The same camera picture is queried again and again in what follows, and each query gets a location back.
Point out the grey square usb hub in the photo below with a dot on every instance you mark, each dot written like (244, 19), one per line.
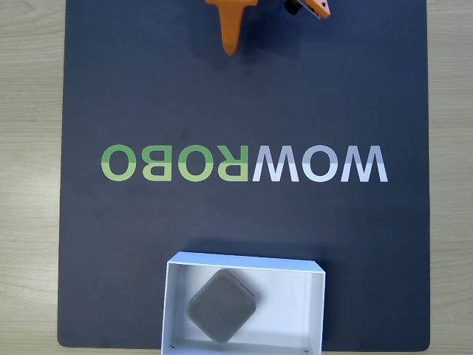
(221, 307)

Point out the white cardboard box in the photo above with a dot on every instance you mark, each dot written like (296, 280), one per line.
(288, 307)

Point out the dark mat with WOWROBO print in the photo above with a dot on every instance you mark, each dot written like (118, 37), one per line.
(111, 240)

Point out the orange-mounted camera module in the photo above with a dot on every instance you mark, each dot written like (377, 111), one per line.
(316, 6)

